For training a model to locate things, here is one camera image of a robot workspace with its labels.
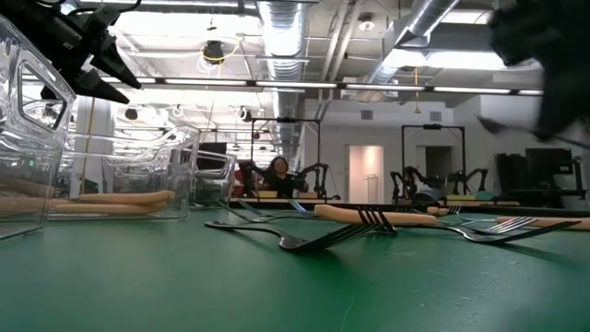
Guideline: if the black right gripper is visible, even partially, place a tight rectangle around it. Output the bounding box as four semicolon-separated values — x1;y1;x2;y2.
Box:
534;57;590;142

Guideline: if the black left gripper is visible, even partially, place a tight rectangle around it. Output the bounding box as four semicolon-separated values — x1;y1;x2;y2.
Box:
27;2;143;106

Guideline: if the dark metal fork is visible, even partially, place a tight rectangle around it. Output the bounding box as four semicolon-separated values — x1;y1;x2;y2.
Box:
215;198;324;224
204;219;386;254
354;206;398;235

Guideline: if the iridescent blue fork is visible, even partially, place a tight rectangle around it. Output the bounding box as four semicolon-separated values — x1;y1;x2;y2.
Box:
288;198;311;217

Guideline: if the black monitor group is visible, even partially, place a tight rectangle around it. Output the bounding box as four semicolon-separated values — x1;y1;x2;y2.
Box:
495;147;586;200

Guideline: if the clear plastic bin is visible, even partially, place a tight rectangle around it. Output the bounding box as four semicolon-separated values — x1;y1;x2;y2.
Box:
192;149;238;209
0;13;78;242
45;124;202;222

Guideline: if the pile of mixed forks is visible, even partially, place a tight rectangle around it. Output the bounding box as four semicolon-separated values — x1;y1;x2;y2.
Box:
395;219;582;245

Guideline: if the long ceiling light strip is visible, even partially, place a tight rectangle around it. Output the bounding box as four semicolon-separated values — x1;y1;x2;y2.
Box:
100;76;545;98

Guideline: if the person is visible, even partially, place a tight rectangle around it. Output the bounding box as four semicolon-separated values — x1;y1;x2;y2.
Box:
262;155;309;199

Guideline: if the green table mat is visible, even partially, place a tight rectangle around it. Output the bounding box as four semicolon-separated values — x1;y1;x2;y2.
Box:
0;209;590;332

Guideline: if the black ceiling camera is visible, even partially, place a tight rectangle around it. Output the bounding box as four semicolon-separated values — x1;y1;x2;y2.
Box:
201;39;227;65

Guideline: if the black robot station frame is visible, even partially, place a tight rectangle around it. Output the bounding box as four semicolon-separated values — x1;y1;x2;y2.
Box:
399;123;467;204
250;117;323;199

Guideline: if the silver ventilation duct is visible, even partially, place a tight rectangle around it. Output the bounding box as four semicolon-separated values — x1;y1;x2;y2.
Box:
255;0;319;158
357;0;462;101

